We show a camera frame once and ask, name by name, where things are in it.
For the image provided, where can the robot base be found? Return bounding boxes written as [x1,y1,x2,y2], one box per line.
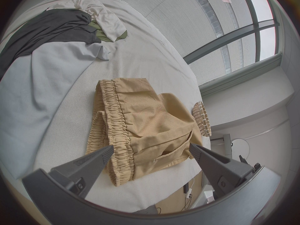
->
[192,184,216,208]

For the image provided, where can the tan shorts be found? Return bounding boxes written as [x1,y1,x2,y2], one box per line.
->
[85,78,202,187]

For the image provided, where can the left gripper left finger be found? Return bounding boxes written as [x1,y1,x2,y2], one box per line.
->
[49,145,114,197]

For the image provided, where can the window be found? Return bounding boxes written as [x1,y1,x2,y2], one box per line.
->
[121,0,282,88]

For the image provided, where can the white garment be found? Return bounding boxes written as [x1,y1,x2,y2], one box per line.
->
[46,0,127,42]

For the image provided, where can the black garment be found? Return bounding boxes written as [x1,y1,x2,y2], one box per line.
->
[0,9,102,73]

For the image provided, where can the white power strip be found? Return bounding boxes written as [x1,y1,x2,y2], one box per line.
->
[183,182,194,199]

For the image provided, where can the pale grey garment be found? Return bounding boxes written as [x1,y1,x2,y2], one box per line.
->
[0,41,110,180]

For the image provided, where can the round woven basket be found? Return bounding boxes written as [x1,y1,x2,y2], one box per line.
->
[192,101,212,138]

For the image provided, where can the bed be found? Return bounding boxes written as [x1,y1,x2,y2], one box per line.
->
[0,0,204,216]

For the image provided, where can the green garment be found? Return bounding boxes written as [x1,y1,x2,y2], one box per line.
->
[88,20,128,43]

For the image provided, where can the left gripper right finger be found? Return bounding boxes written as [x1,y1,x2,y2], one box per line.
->
[189,142,255,199]

